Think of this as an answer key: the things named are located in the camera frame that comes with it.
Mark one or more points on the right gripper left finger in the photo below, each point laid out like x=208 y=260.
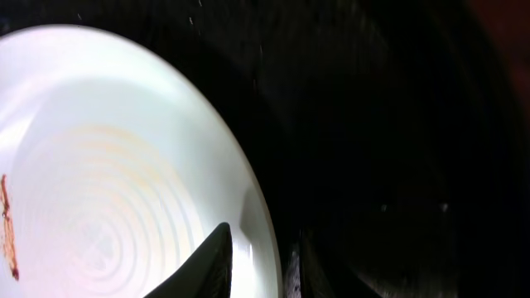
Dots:
x=207 y=273

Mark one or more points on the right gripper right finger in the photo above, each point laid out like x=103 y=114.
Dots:
x=324 y=275

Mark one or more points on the light blue plate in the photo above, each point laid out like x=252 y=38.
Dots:
x=115 y=168

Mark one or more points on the black round tray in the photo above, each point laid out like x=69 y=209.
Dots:
x=396 y=132

